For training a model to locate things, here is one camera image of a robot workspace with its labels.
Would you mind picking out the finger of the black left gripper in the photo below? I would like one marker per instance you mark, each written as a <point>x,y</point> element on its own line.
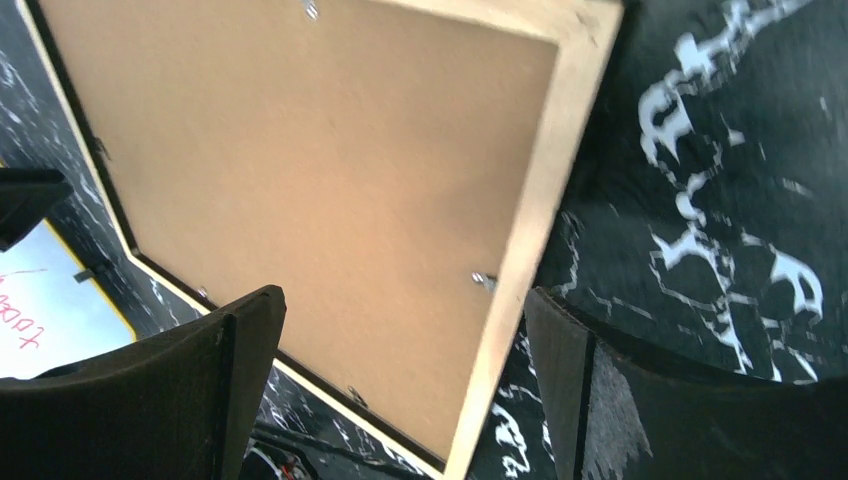
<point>27,196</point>

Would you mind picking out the brown cardboard backing board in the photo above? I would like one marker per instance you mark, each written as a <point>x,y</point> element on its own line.
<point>318,199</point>

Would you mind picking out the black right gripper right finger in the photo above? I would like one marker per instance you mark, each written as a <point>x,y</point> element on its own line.
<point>619,407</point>

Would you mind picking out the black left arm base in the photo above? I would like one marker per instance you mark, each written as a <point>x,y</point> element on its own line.
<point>274,461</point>

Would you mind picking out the yellow-rimmed whiteboard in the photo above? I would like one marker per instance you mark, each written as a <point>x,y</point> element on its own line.
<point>53,310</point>

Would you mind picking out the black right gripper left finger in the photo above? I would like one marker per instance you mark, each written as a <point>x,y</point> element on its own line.
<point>177,405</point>

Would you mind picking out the wooden picture frame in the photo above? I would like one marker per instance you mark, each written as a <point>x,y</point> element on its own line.
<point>543,199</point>

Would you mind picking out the silver frame retaining clip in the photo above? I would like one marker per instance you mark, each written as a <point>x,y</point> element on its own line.
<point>486,281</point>

